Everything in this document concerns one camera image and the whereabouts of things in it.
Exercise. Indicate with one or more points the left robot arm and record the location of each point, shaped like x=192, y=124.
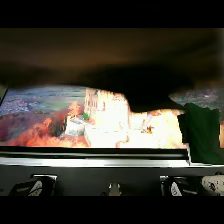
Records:
x=33, y=187

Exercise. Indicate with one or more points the silver frame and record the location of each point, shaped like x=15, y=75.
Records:
x=93, y=162

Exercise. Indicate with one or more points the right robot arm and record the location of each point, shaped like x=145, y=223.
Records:
x=213, y=185

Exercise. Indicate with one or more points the brown garment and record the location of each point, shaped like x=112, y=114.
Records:
x=100, y=53

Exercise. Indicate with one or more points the dark green garment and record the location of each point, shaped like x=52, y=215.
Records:
x=203, y=133

